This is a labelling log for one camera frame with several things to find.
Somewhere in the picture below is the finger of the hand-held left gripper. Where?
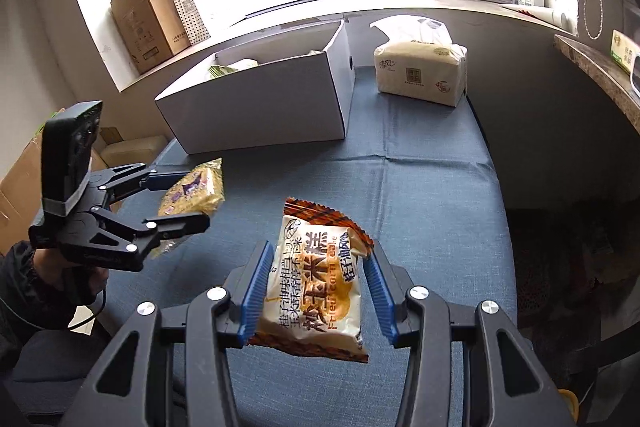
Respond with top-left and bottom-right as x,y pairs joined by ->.
87,162 -> 193,208
105,211 -> 212,259

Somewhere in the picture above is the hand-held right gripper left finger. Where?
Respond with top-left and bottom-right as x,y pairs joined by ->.
60,239 -> 276,427

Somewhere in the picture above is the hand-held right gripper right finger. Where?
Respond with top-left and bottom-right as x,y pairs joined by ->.
363,243 -> 576,427

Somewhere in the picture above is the yellow purple snack packet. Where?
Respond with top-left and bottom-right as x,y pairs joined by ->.
150,158 -> 226,260

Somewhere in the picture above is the orange white corn cake packet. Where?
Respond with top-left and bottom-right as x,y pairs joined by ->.
248,197 -> 375,365

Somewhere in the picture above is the white cardboard box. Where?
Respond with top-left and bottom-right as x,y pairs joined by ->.
155,19 -> 357,155

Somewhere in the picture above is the large green snack packet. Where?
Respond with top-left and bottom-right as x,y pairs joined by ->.
207,58 -> 259,80

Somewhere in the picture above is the person's left forearm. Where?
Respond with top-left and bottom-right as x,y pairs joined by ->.
0,242 -> 71,348

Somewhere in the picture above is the person's left hand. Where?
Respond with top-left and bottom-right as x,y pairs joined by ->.
27,247 -> 111,309

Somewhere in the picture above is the beige cardboard box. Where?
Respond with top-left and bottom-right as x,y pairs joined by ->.
100,127 -> 168,168

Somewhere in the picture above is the large brown cardboard box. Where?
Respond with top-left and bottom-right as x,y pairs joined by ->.
0,109 -> 66,248

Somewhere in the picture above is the blue table cloth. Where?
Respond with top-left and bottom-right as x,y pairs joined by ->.
10,64 -> 518,427

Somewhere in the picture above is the white windowsill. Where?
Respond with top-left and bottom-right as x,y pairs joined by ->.
100,0 -> 576,92

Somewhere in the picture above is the beige tissue pack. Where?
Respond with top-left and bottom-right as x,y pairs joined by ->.
370,16 -> 468,108

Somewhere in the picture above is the brown stone counter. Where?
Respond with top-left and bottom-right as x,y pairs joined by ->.
552,34 -> 640,132

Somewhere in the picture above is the white tube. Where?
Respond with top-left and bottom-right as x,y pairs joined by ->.
500,4 -> 571,28

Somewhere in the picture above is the green white small box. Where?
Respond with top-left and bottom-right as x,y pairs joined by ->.
609,29 -> 640,72

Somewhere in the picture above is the black cable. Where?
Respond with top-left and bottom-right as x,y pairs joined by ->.
0,289 -> 108,339

